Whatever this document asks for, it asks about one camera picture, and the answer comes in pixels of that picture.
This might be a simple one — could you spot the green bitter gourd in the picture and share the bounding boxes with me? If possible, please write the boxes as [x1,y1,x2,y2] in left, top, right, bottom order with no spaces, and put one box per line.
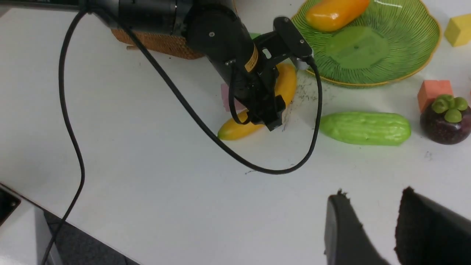
[320,112,411,146]

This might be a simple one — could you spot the dark purple mangosteen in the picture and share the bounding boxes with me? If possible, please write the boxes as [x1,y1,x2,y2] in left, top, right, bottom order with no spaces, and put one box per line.
[419,94,471,145]

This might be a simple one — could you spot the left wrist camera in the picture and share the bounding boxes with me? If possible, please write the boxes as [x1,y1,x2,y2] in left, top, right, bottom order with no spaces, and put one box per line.
[254,16,313,71]

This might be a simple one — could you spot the yellow foam cube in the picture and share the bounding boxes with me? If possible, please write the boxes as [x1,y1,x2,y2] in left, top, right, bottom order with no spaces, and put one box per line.
[444,14,471,47]

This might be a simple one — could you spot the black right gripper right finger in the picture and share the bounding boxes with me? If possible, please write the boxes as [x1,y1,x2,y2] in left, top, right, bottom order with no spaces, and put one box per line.
[394,187,471,265]

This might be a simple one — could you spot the orange foam cube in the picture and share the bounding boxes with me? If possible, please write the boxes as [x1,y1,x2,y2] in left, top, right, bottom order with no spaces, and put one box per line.
[417,80,453,113]

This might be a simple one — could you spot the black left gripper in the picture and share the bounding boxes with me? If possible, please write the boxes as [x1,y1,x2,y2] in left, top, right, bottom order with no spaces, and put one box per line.
[206,33,287,132]

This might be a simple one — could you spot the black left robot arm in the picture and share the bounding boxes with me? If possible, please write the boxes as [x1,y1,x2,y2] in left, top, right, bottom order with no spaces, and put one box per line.
[80,0,286,130]

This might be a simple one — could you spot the orange yellow mango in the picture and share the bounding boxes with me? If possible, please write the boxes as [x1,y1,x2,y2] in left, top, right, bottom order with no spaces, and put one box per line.
[305,0,370,32]

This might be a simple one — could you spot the green glass leaf plate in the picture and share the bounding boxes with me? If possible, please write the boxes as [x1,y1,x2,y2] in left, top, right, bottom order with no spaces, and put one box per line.
[291,0,442,88]

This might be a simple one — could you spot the pink foam cube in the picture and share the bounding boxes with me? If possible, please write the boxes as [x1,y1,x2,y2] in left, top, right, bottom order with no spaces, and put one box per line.
[220,83,246,112]

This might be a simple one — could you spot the woven rattan basket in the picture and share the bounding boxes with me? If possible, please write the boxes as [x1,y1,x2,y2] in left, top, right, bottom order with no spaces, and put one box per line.
[111,28,204,60]

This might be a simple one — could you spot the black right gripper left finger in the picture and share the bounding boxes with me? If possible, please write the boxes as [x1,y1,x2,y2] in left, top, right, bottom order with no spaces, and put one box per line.
[323,189,389,265]

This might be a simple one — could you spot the yellow banana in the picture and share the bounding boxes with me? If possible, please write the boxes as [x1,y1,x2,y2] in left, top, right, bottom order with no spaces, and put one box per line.
[217,63,297,141]

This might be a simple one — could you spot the green foam cube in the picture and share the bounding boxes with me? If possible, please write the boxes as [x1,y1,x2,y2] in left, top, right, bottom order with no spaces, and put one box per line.
[249,32,261,39]

